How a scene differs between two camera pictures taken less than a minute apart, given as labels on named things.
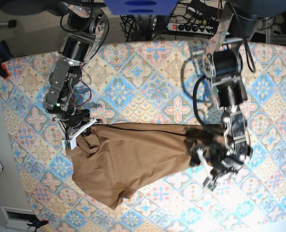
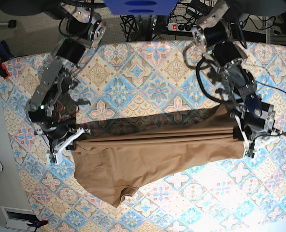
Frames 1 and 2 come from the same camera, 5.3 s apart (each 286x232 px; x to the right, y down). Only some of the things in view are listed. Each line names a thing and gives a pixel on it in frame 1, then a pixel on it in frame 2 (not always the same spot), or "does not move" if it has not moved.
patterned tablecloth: (160, 82) does not move
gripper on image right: (224, 156) -> (254, 123)
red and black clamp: (0, 67) does not move
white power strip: (192, 28) does not move
